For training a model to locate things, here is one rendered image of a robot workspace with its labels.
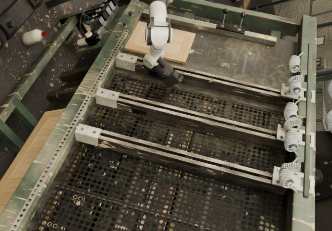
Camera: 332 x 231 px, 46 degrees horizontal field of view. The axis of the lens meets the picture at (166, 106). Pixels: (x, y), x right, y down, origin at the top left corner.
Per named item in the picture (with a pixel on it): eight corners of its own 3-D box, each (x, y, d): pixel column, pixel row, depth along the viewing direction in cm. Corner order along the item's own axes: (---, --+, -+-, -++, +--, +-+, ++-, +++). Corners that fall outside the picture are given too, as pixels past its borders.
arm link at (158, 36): (164, 58, 208) (169, 45, 189) (145, 57, 207) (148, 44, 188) (164, 39, 210) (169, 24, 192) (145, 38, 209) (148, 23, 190)
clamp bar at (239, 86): (120, 58, 248) (119, 27, 231) (309, 103, 233) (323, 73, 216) (114, 69, 242) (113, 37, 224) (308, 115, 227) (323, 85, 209)
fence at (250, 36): (144, 13, 283) (144, 8, 280) (275, 41, 271) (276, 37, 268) (142, 17, 280) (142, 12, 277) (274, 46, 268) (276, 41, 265)
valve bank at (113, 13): (93, -4, 285) (119, -14, 273) (103, 12, 293) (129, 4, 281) (62, 36, 251) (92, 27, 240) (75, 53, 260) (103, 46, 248)
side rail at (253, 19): (153, 2, 304) (154, -11, 296) (295, 32, 290) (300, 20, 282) (151, 6, 300) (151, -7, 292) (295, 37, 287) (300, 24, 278)
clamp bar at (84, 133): (82, 128, 209) (77, 98, 191) (306, 187, 194) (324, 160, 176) (74, 143, 202) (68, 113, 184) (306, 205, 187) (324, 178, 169)
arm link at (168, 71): (165, 90, 228) (152, 76, 222) (169, 79, 234) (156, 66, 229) (182, 83, 220) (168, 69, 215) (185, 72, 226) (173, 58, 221)
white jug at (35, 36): (25, 30, 299) (44, 24, 289) (33, 40, 305) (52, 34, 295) (18, 37, 292) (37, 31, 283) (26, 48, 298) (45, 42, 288)
